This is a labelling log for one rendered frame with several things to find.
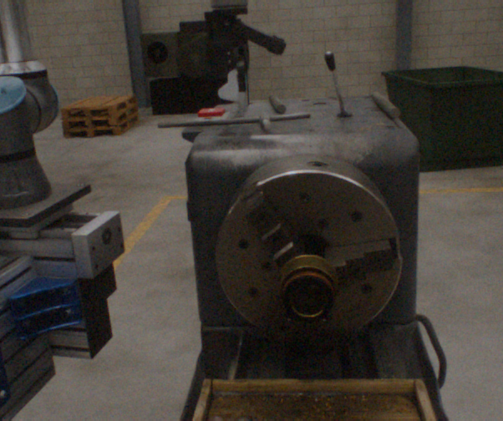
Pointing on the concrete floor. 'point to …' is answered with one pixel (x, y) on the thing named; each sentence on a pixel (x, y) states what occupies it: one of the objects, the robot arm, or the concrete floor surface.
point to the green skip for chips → (458, 114)
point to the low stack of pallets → (99, 115)
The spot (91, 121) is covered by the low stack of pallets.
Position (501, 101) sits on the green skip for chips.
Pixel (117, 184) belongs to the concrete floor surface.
